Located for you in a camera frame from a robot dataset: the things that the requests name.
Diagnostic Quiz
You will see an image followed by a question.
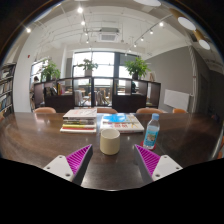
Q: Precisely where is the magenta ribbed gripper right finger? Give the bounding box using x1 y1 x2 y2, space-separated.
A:
134 145 182 182

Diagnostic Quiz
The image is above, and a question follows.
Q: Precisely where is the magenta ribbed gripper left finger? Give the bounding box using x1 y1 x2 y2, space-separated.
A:
44 144 93 185

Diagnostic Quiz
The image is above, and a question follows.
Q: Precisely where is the clear plastic water bottle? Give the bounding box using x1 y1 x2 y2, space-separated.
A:
144 113 160 149

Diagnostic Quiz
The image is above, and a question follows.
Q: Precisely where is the red round coaster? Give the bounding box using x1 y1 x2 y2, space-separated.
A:
140 141 156 151

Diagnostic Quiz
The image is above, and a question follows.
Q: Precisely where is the cream ceramic mug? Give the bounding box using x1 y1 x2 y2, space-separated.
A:
100 129 120 155

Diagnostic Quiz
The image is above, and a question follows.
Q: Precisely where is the stack of books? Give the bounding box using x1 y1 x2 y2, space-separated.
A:
60 108 97 133

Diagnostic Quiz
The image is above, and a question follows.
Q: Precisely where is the colourful magazine on table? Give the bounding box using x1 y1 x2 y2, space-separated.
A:
100 113 144 133

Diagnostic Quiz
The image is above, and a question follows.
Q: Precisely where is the tan chair back right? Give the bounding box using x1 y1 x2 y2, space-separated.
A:
136 108 164 114

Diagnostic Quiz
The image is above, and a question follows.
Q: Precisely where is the tan chair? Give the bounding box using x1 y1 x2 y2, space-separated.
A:
34 107 56 114
97 107 118 114
136 108 164 114

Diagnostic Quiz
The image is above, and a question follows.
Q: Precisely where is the orange chair far right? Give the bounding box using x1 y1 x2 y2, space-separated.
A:
172 108 187 114

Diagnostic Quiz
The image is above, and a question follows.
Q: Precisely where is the tan chair back middle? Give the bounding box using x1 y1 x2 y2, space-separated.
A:
97 107 118 114

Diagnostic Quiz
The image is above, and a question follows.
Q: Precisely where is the tan chair back left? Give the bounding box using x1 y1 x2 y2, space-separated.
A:
34 107 56 114

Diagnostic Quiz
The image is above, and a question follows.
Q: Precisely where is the dark low shelf unit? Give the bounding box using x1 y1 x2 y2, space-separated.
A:
34 77 161 113

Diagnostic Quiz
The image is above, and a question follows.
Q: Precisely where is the seated person in background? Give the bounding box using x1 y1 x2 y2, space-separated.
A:
30 76 39 111

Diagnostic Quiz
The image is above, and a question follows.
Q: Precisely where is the right potted green plant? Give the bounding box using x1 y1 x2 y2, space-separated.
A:
125 57 149 80

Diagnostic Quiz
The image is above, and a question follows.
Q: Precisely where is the potted green plant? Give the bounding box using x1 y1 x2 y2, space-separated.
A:
78 59 98 77
125 57 149 80
41 60 60 82

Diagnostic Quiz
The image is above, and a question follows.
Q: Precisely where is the left potted green plant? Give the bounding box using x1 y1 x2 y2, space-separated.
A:
41 60 60 82

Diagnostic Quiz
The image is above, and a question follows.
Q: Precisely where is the middle potted green plant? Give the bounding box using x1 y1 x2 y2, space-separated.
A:
78 59 98 77

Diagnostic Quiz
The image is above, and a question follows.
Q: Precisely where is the tall bookshelf at left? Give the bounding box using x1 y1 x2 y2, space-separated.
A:
0 63 16 117

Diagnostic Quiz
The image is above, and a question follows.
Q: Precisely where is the ceiling air conditioner unit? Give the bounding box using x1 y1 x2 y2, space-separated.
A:
98 27 119 42

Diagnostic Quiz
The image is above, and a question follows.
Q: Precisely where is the white board against wall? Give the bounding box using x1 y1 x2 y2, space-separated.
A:
164 89 190 111

